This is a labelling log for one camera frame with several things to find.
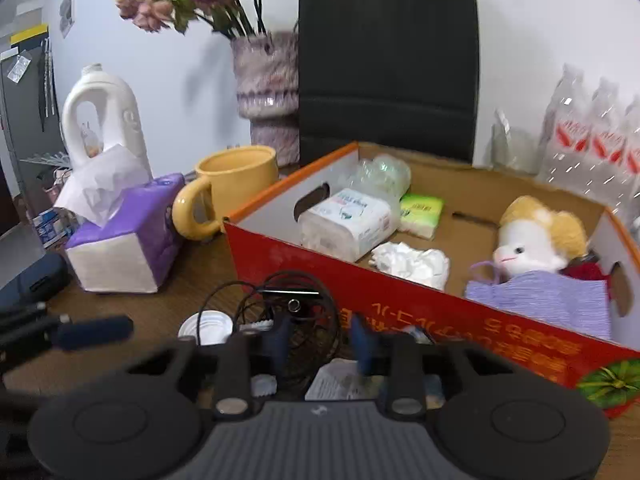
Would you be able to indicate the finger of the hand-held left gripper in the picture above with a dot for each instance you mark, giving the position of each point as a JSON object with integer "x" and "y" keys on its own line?
{"x": 22, "y": 311}
{"x": 95, "y": 332}

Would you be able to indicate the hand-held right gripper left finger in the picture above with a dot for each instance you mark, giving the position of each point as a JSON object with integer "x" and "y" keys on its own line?
{"x": 280, "y": 342}

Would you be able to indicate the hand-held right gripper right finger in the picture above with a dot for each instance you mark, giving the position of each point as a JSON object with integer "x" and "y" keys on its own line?
{"x": 362, "y": 345}

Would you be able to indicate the red orange cardboard box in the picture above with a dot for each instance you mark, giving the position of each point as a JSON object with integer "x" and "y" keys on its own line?
{"x": 450, "y": 320}

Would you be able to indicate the white tissue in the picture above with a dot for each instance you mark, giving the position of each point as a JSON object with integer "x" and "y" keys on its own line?
{"x": 415, "y": 262}

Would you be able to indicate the clear plastic container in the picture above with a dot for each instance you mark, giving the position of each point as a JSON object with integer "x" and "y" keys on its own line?
{"x": 345, "y": 220}

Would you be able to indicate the green tissue pack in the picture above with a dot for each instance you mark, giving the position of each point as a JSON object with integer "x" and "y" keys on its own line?
{"x": 420, "y": 212}

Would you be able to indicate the translucent plastic bag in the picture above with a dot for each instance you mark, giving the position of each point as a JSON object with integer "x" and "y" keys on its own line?
{"x": 385, "y": 170}

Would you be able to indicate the purple knitted pouch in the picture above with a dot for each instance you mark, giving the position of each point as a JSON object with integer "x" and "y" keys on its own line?
{"x": 540, "y": 295}

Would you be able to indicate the white yellow plush sheep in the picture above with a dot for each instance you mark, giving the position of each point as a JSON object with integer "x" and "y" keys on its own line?
{"x": 525, "y": 245}

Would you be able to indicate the red artificial rose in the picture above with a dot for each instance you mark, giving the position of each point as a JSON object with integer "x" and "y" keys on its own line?
{"x": 587, "y": 271}

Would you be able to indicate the dark blue pouch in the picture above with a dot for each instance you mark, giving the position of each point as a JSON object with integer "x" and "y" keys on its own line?
{"x": 30, "y": 280}

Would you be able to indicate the small white plastic packet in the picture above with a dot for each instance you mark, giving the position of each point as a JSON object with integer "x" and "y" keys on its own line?
{"x": 262, "y": 385}

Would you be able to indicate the white paper leaflet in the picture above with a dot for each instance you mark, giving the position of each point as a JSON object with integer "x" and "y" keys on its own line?
{"x": 330, "y": 377}

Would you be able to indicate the small blue packet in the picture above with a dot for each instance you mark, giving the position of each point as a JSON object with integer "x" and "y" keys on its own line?
{"x": 417, "y": 335}

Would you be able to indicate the white plastic cap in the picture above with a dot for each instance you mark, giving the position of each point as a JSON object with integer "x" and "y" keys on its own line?
{"x": 210, "y": 327}

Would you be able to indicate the purple tissue pack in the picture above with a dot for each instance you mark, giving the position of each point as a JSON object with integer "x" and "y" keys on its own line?
{"x": 120, "y": 250}

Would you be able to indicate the blue white box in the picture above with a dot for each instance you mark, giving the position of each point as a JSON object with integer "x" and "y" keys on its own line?
{"x": 52, "y": 227}

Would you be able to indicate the yellow ceramic mug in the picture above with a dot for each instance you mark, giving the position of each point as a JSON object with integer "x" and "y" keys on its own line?
{"x": 235, "y": 180}

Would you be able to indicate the grey metal cabinet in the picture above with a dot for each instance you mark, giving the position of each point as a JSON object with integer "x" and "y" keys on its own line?
{"x": 25, "y": 110}

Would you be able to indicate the white detergent bottle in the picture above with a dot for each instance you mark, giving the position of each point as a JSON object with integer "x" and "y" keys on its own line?
{"x": 125, "y": 120}

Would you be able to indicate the clear glass cup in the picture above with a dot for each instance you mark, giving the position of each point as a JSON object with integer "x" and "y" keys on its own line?
{"x": 515, "y": 150}

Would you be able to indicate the black paper bag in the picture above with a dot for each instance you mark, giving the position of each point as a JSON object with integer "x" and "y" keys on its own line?
{"x": 385, "y": 60}

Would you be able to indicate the red label water bottle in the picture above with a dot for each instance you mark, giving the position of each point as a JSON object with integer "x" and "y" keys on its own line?
{"x": 606, "y": 145}
{"x": 565, "y": 135}
{"x": 632, "y": 160}

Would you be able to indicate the dried pink flowers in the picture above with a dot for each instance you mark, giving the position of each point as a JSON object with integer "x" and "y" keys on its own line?
{"x": 150, "y": 7}

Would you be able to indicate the wall poster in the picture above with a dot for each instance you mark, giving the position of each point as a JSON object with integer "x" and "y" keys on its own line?
{"x": 66, "y": 10}

